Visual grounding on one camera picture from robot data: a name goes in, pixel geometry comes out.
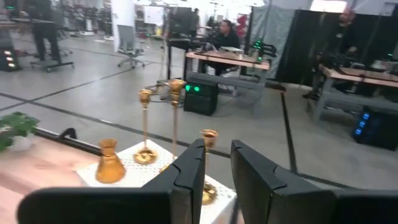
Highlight squat gold ribbed candle holder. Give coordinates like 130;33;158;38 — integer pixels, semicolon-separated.
95;138;127;184

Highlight grey curtain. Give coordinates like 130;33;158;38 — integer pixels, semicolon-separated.
250;5;296;80

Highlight black rolling standing desk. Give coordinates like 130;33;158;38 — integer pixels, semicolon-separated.
9;17;75;73

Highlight white perforated riser stand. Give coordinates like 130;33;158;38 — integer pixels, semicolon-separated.
76;139;239;224

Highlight black computer tower green lights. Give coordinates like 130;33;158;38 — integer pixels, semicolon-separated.
183;79;220;116

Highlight black computer tower pink lights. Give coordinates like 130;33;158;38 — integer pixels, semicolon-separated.
0;46;22;73

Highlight black curtain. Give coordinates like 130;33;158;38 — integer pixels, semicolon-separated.
275;8;398;88

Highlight medium gold candlestick holder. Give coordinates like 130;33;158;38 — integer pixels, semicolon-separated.
133;89;159;166

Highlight tallest gold candlestick holder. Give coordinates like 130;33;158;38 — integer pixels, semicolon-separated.
158;78;187;174

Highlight white plant pot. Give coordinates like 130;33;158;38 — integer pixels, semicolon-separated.
12;133;37;152

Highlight white pillar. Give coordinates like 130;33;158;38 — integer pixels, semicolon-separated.
111;0;137;54

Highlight grey office chair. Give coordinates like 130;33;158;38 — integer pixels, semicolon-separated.
116;24;147;70

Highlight black table edge rail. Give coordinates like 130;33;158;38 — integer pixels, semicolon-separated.
34;126;103;156

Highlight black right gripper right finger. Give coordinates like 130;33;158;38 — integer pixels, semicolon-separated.
230;139;398;224

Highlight black monitor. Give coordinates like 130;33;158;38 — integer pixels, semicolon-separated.
169;6;195;40

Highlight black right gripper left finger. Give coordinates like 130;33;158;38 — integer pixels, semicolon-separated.
17;139;206;224

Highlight shortest slim gold candlestick holder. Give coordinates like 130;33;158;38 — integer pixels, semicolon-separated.
198;129;219;206

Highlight green leafy plant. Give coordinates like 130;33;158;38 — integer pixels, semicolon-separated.
0;111;40;153

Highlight person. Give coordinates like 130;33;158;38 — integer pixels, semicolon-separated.
203;19;242;78
188;7;200;38
303;7;358;100
26;0;62;62

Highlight black computer tower blue lights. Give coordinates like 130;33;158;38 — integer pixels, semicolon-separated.
352;105;398;152

